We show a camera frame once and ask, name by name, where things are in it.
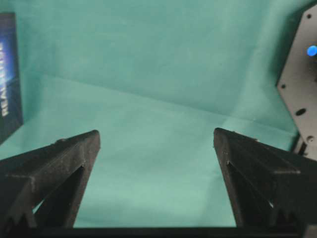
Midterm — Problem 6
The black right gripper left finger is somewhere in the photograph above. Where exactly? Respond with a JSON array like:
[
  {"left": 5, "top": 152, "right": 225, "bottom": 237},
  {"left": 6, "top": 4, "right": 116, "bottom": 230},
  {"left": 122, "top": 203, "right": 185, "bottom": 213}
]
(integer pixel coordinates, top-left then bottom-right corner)
[{"left": 0, "top": 130, "right": 101, "bottom": 230}]

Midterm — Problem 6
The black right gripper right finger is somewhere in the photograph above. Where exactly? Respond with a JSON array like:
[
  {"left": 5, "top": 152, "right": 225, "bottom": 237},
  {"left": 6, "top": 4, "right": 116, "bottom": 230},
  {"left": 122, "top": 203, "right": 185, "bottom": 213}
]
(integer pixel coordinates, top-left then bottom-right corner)
[{"left": 213, "top": 128, "right": 317, "bottom": 228}]

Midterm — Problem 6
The black RealSense box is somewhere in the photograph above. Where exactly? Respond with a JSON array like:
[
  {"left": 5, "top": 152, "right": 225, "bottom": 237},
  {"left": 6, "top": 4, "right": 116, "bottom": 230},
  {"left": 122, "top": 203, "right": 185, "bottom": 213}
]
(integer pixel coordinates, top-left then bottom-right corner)
[{"left": 0, "top": 12, "right": 23, "bottom": 143}]

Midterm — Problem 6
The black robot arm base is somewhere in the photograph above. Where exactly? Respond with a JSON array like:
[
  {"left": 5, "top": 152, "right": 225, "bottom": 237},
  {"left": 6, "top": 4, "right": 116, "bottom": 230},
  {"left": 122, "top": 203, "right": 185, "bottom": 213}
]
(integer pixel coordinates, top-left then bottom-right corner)
[{"left": 277, "top": 5, "right": 317, "bottom": 160}]

